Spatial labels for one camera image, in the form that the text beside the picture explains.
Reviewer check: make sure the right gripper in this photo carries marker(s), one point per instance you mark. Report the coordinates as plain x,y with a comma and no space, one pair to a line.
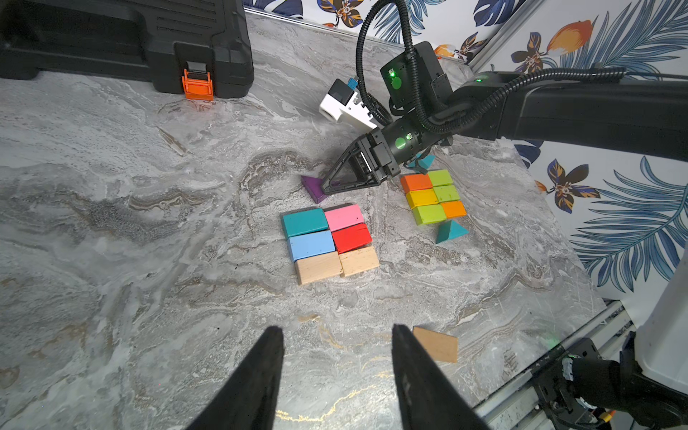
379,155

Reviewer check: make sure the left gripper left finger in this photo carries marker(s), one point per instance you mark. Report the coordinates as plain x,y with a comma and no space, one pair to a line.
248,399

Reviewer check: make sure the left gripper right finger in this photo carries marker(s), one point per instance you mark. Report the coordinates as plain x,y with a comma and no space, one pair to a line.
427,399

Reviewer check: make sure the orange block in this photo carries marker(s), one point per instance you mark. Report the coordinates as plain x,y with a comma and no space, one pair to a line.
416,182
453,209

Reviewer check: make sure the natural wood triangle block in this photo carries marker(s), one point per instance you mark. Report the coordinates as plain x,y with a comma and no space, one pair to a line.
441,347

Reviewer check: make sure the purple triangle block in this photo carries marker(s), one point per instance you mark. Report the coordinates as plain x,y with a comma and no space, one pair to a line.
314,186

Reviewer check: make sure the yellow block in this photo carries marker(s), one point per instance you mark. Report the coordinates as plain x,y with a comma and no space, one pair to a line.
424,197

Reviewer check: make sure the pink block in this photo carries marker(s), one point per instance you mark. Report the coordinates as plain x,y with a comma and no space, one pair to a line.
344,217

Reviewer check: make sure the lime green block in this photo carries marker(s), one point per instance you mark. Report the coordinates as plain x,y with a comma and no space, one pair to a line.
429,214
446,193

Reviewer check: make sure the red block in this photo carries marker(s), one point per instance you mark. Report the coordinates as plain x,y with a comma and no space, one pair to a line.
351,238

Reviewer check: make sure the small teal block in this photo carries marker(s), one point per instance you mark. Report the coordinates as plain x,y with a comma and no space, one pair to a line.
450,230

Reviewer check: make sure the light blue block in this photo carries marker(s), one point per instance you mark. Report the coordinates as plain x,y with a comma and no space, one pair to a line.
309,245

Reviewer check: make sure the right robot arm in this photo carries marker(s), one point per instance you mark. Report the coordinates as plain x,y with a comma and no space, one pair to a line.
608,98

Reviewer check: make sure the black tool case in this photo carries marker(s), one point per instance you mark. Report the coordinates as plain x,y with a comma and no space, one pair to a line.
197,48

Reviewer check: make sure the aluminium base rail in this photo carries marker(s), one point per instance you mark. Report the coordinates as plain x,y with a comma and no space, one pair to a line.
538,398

